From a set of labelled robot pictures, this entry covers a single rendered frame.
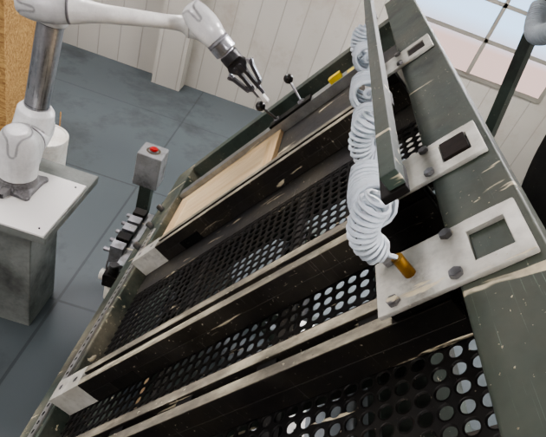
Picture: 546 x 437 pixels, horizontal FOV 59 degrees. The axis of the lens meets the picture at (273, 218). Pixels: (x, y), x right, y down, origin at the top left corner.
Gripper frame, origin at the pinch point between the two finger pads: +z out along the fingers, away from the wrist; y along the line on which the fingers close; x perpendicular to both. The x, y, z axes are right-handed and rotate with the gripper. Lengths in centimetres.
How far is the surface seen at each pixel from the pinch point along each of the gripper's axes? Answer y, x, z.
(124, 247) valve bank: 75, 34, 9
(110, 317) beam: 57, 80, 12
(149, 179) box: 75, -11, 1
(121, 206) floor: 161, -83, 17
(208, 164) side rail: 49, -17, 13
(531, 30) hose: -88, 6, 36
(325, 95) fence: -21.3, 6.8, 13.3
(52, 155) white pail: 161, -73, -38
